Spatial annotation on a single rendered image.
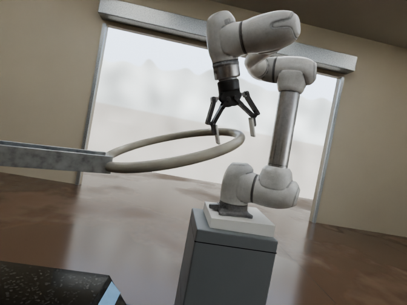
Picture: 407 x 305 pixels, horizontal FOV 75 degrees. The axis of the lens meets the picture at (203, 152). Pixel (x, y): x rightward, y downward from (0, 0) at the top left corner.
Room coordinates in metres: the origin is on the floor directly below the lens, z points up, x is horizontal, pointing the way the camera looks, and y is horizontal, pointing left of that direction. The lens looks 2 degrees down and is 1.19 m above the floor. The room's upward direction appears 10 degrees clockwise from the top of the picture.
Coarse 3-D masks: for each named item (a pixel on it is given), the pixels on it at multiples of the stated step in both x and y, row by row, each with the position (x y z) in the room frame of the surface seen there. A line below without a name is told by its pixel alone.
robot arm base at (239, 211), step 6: (210, 204) 1.41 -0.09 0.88; (216, 204) 1.41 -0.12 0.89; (222, 204) 1.39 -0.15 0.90; (228, 204) 1.37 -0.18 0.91; (222, 210) 1.36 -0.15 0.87; (228, 210) 1.36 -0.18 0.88; (234, 210) 1.36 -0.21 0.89; (240, 210) 1.36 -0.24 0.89; (246, 210) 1.39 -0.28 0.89; (234, 216) 1.35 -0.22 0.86; (240, 216) 1.36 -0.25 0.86; (246, 216) 1.36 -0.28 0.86; (252, 216) 1.36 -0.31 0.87
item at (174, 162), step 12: (180, 132) 1.12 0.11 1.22; (192, 132) 1.11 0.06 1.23; (204, 132) 1.09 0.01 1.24; (228, 132) 0.98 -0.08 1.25; (240, 132) 0.88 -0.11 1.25; (132, 144) 1.04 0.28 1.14; (144, 144) 1.07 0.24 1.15; (228, 144) 0.74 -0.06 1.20; (240, 144) 0.79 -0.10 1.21; (180, 156) 0.68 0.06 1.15; (192, 156) 0.68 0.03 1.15; (204, 156) 0.69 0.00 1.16; (216, 156) 0.71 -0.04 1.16; (108, 168) 0.73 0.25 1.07; (120, 168) 0.70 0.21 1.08; (132, 168) 0.68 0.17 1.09; (144, 168) 0.67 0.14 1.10; (156, 168) 0.67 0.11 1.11; (168, 168) 0.67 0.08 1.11
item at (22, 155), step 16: (0, 144) 0.71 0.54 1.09; (16, 144) 0.73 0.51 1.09; (32, 144) 0.74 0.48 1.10; (0, 160) 0.62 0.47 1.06; (16, 160) 0.64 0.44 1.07; (32, 160) 0.65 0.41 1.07; (48, 160) 0.67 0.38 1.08; (64, 160) 0.69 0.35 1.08; (80, 160) 0.71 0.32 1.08; (96, 160) 0.73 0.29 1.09; (112, 160) 0.75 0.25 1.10
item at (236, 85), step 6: (222, 84) 0.89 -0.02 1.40; (228, 84) 0.89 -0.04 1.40; (234, 84) 0.89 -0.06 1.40; (222, 90) 0.90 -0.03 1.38; (228, 90) 0.89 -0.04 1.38; (234, 90) 0.92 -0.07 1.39; (222, 96) 0.91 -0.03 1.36; (228, 96) 0.92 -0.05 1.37; (240, 96) 0.93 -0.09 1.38; (222, 102) 0.92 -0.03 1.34; (228, 102) 0.92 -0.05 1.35; (234, 102) 0.93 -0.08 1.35
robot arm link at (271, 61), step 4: (268, 60) 1.32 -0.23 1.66; (272, 60) 1.32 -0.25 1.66; (268, 64) 1.32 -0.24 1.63; (272, 64) 1.31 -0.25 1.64; (268, 68) 1.32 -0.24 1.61; (272, 68) 1.31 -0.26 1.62; (268, 72) 1.32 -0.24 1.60; (272, 72) 1.32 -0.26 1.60; (252, 76) 1.34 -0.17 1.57; (260, 76) 1.33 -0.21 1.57; (264, 76) 1.34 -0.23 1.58; (268, 76) 1.34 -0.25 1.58; (272, 76) 1.33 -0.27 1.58; (260, 80) 1.43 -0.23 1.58; (264, 80) 1.37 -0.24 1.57; (268, 80) 1.36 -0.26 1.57; (272, 80) 1.35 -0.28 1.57
